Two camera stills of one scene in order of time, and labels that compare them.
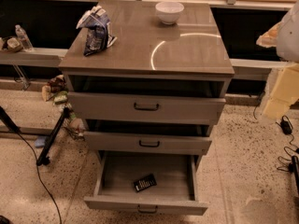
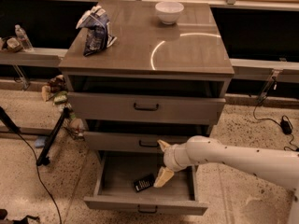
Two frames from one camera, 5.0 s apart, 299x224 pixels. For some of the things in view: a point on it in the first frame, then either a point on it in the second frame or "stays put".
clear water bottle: (23, 38) stays put
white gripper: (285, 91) to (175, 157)
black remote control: (145, 183) stays put
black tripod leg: (44, 155) stays put
